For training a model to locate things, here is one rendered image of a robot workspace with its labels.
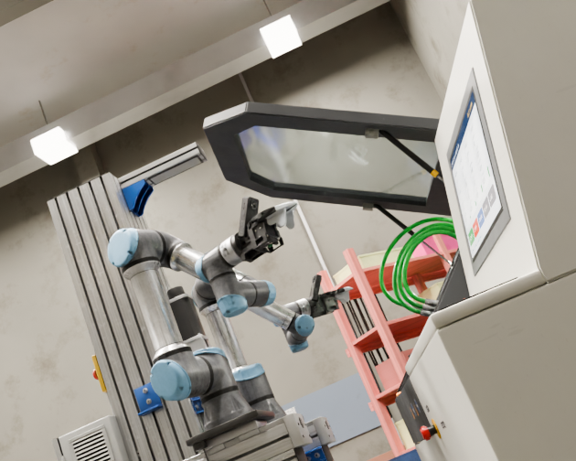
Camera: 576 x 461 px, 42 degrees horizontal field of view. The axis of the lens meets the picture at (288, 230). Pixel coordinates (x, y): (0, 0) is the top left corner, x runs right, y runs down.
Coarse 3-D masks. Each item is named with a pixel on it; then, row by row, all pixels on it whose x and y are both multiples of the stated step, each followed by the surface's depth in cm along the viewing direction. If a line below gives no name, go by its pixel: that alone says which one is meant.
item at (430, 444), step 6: (432, 438) 205; (420, 444) 244; (426, 444) 226; (432, 444) 210; (420, 450) 252; (426, 450) 233; (432, 450) 216; (438, 450) 204; (426, 456) 241; (432, 456) 223; (438, 456) 210
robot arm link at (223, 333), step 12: (204, 300) 294; (216, 300) 294; (204, 312) 294; (216, 312) 293; (216, 324) 292; (228, 324) 293; (216, 336) 291; (228, 336) 290; (228, 348) 289; (240, 348) 292; (240, 360) 288
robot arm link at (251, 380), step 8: (248, 368) 272; (256, 368) 272; (240, 376) 271; (248, 376) 270; (256, 376) 270; (264, 376) 273; (240, 384) 271; (248, 384) 269; (256, 384) 269; (264, 384) 271; (240, 392) 271; (248, 392) 269; (256, 392) 268; (264, 392) 269; (248, 400) 268
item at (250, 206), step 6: (246, 198) 206; (252, 198) 206; (246, 204) 205; (252, 204) 206; (258, 204) 208; (240, 210) 206; (246, 210) 205; (252, 210) 206; (240, 216) 206; (246, 216) 204; (252, 216) 206; (240, 222) 205; (246, 222) 204; (240, 228) 205; (246, 228) 204; (240, 234) 204; (246, 234) 204
